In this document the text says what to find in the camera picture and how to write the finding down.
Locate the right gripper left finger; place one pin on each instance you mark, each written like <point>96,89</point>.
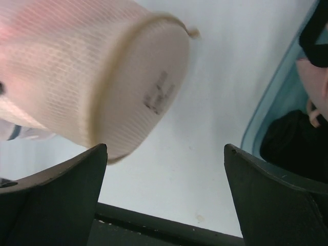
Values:
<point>55,206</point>

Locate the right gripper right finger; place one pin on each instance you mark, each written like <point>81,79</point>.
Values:
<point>275,206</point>

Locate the pink mesh laundry bag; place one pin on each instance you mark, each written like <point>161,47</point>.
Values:
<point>90,71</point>

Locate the black bra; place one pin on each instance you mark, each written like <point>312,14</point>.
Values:
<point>291,142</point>

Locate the grey-trimmed mesh laundry bag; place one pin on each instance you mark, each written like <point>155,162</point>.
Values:
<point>11,131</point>

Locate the pink bra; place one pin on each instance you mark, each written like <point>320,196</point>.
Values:
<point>314,80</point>

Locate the teal plastic basin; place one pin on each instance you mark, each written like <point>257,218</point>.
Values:
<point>284,94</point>

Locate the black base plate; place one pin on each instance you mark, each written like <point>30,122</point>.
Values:
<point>158,228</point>

